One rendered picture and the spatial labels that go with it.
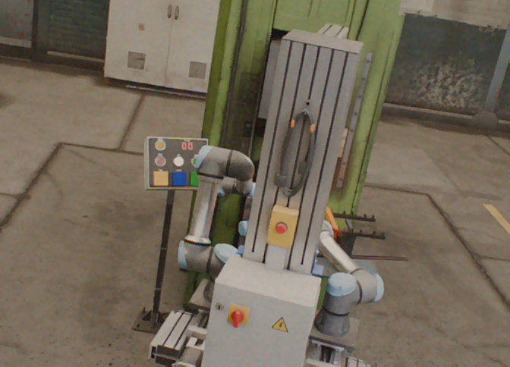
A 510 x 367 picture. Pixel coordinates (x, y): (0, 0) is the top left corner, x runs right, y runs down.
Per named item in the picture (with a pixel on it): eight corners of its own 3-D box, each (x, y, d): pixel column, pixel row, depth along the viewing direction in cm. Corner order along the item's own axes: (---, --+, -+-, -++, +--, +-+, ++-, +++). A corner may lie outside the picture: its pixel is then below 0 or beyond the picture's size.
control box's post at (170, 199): (155, 325, 405) (178, 158, 367) (149, 324, 405) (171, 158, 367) (157, 321, 408) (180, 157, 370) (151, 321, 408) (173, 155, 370)
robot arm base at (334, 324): (347, 340, 277) (352, 320, 274) (311, 330, 280) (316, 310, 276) (351, 321, 291) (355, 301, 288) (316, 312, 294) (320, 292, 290)
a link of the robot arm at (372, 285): (354, 312, 281) (291, 236, 322) (382, 307, 288) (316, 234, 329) (363, 289, 276) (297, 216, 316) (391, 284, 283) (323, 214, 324)
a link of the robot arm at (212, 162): (207, 276, 281) (232, 149, 281) (173, 269, 282) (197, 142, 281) (211, 272, 293) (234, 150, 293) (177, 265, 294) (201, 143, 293)
